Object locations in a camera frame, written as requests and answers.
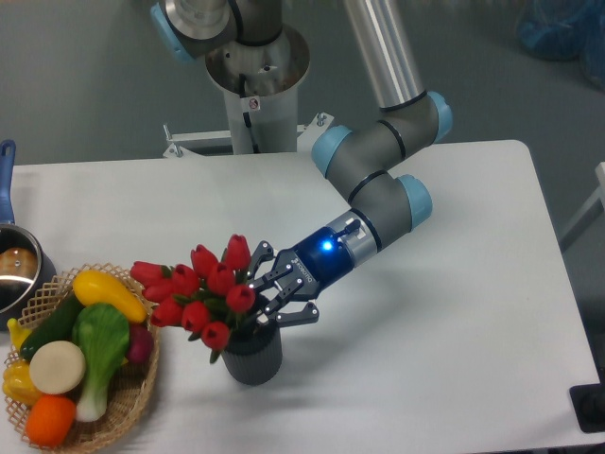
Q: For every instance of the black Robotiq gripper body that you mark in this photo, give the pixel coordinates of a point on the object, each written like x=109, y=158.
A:
x=319, y=261

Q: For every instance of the red tulip bouquet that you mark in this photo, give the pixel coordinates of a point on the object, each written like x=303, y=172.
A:
x=209, y=298

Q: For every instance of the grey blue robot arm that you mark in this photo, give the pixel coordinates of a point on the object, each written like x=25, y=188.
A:
x=357, y=164

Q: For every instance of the dark grey ribbed vase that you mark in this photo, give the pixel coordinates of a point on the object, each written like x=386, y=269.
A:
x=256, y=358

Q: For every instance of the purple red radish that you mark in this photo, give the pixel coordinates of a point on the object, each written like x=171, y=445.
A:
x=141, y=345

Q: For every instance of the green bok choy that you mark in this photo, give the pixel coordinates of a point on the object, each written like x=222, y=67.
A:
x=102, y=333

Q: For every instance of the yellow squash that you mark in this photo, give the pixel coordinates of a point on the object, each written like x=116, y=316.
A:
x=94, y=287

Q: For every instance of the woven wicker basket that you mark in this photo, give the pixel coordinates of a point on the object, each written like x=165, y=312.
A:
x=129, y=391

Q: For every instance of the dark green cucumber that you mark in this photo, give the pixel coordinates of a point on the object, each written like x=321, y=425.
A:
x=57, y=326

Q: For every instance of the round cream bun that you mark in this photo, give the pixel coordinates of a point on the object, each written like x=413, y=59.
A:
x=58, y=367

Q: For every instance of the orange fruit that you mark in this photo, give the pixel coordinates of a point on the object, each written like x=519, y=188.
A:
x=50, y=419

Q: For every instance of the yellow bell pepper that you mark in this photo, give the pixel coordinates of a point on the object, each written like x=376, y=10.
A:
x=17, y=384

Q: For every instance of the black device at edge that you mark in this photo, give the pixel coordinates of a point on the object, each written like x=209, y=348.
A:
x=588, y=403

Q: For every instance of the blue plastic bag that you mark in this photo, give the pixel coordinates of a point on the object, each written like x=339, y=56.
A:
x=565, y=31

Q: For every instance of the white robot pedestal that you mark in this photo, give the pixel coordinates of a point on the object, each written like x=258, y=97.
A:
x=260, y=87

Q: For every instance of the blue handled saucepan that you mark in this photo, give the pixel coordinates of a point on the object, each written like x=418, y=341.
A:
x=25, y=267

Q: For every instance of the white frame at right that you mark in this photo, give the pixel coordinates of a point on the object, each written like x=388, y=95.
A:
x=586, y=215

